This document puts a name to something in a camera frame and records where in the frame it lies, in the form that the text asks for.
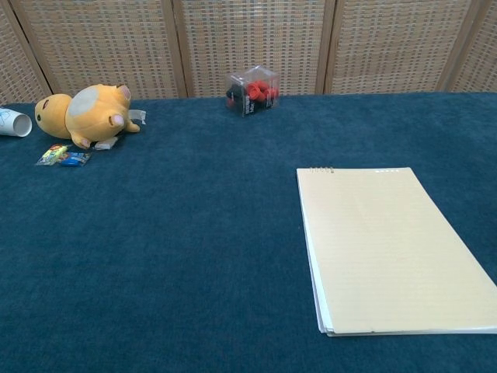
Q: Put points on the yellow green candy packet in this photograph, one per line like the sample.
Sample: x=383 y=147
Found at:
x=52 y=154

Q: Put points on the clear box red black pieces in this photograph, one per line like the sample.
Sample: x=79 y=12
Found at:
x=254 y=93

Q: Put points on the yellow plush toy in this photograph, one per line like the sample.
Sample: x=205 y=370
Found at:
x=93 y=112

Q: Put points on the small clear packet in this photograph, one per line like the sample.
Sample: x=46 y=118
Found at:
x=105 y=144

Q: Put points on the yellow spiral notebook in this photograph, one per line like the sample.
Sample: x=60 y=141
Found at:
x=388 y=252

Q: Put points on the blue felt table cloth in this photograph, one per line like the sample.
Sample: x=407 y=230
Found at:
x=194 y=233

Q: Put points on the woven wooden folding screen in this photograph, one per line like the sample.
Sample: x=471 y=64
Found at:
x=248 y=42

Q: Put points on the blue candy packet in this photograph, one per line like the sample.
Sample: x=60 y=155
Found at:
x=75 y=159

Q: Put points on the white paper cup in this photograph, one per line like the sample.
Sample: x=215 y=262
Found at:
x=15 y=122

